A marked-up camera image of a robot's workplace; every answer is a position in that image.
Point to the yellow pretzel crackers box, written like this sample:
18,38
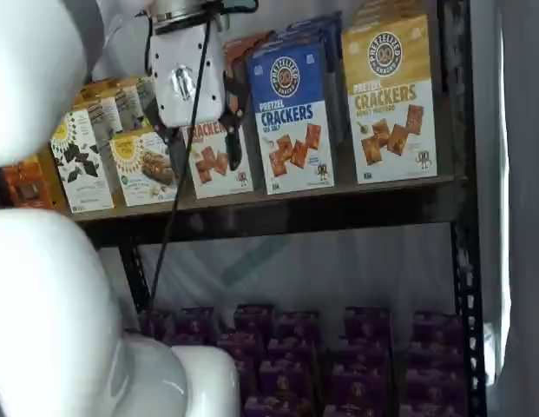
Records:
390,108
382,11

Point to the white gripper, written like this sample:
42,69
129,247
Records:
178,56

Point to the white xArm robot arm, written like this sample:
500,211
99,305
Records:
43,282

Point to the sweet thins mint box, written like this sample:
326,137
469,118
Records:
146,95
82,174
130,108
109,117

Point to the black metal shelf rack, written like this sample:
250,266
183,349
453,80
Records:
464,304

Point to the blue pretzel crackers box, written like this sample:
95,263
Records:
304,32
291,121

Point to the orange brown snack box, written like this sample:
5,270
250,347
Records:
30,187

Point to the orange pretzel crackers box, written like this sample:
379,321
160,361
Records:
236,54
251,38
212,174

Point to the grey white curtain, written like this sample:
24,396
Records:
521,217

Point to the white backdrop with teal logo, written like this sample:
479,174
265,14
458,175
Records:
338,269

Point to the brown wooden shelf board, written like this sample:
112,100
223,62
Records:
295,199

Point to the almond flour bar box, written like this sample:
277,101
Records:
143,174
146,126

